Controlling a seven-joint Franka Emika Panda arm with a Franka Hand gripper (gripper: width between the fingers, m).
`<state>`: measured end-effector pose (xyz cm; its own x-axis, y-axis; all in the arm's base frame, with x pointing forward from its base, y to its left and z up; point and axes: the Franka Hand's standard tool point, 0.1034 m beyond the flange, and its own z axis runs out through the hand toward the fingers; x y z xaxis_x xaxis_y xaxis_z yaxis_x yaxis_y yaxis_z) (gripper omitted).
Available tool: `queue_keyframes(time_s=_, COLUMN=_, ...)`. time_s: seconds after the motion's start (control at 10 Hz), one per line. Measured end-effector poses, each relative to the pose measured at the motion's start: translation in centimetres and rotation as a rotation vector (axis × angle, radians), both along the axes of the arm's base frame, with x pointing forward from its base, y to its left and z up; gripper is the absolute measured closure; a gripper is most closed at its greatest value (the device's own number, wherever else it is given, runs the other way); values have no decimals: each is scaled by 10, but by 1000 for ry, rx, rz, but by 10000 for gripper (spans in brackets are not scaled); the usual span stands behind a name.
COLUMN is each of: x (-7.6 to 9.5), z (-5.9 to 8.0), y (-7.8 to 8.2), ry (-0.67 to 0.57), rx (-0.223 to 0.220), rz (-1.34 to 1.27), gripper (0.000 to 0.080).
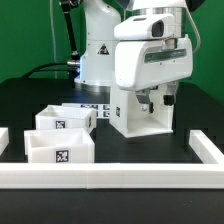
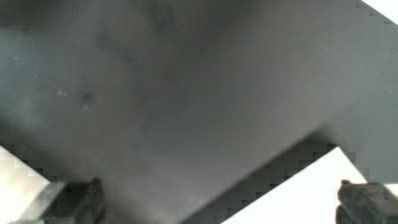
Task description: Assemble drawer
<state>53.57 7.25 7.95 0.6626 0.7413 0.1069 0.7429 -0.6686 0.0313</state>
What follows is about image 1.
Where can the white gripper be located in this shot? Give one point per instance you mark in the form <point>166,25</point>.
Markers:
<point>143,64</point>

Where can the white drawer cabinet frame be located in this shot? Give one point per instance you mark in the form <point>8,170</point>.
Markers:
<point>127,117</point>

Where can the white front drawer box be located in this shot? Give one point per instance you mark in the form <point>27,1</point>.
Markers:
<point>59,146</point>

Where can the white drawer box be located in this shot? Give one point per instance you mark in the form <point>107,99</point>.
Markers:
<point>59,146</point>
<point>59,117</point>

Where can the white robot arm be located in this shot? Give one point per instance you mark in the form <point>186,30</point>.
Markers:
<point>97,64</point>

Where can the white rear drawer box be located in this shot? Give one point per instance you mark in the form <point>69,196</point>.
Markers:
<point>59,117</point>

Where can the white flat tag plate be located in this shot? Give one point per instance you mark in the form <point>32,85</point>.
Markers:
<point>103,110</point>

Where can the white U-shaped fence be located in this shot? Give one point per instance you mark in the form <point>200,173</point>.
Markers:
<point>209,173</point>

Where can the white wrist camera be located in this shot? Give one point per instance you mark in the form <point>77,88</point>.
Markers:
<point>145,27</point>

